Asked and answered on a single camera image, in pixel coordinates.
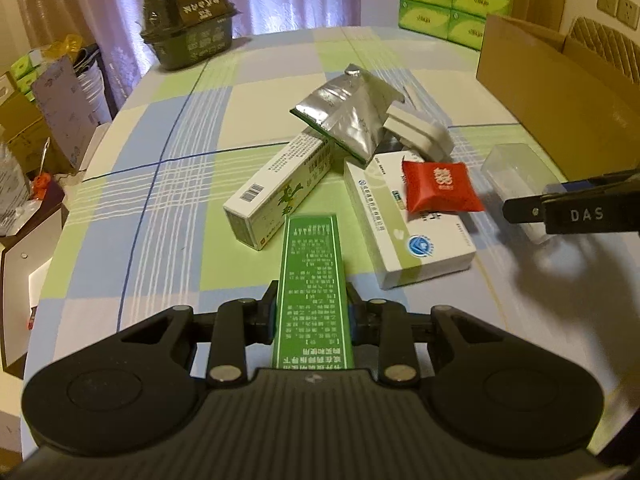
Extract clear plastic container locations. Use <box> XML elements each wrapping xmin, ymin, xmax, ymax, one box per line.
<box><xmin>480</xmin><ymin>143</ymin><xmax>565</xmax><ymax>248</ymax></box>

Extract green medicine box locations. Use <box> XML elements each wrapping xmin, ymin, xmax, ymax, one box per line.
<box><xmin>272</xmin><ymin>214</ymin><xmax>354</xmax><ymax>370</ymax></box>

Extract white blue medicine box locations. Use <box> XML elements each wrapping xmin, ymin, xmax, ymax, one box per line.
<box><xmin>343</xmin><ymin>151</ymin><xmax>476</xmax><ymax>289</ymax></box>

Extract red candy packet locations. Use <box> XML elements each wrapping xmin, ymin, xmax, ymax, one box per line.
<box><xmin>401</xmin><ymin>159</ymin><xmax>484</xmax><ymax>214</ymax></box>

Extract long white green box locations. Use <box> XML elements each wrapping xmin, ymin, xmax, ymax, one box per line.
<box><xmin>224</xmin><ymin>129</ymin><xmax>333</xmax><ymax>250</ymax></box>

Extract white square plug device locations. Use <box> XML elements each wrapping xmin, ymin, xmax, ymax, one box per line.
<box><xmin>384</xmin><ymin>102</ymin><xmax>454</xmax><ymax>162</ymax></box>

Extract side clutter boxes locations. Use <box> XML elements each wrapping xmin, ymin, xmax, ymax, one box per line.
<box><xmin>1</xmin><ymin>46</ymin><xmax>112</xmax><ymax>378</ymax></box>

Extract brown cardboard box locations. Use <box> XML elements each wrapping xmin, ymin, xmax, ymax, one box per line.
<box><xmin>476</xmin><ymin>15</ymin><xmax>639</xmax><ymax>180</ymax></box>

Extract checked tablecloth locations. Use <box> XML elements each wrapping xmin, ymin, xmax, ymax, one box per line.
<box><xmin>22</xmin><ymin>25</ymin><xmax>640</xmax><ymax>456</ymax></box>

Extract wicker chair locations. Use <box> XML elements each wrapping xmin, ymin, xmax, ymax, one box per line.
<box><xmin>568</xmin><ymin>16</ymin><xmax>640</xmax><ymax>84</ymax></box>

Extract silver foil pouch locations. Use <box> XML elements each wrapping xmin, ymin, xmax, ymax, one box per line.
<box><xmin>290</xmin><ymin>64</ymin><xmax>405</xmax><ymax>166</ymax></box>

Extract purple grey cardboard sheet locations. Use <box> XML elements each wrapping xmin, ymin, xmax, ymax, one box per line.
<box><xmin>32</xmin><ymin>55</ymin><xmax>98</xmax><ymax>174</ymax></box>

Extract dark green noodle bowl pack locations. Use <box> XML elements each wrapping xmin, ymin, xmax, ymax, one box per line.
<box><xmin>140</xmin><ymin>0</ymin><xmax>236</xmax><ymax>70</ymax></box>

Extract wall socket plates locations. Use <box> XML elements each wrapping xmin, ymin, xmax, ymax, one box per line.
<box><xmin>597</xmin><ymin>0</ymin><xmax>639</xmax><ymax>30</ymax></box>

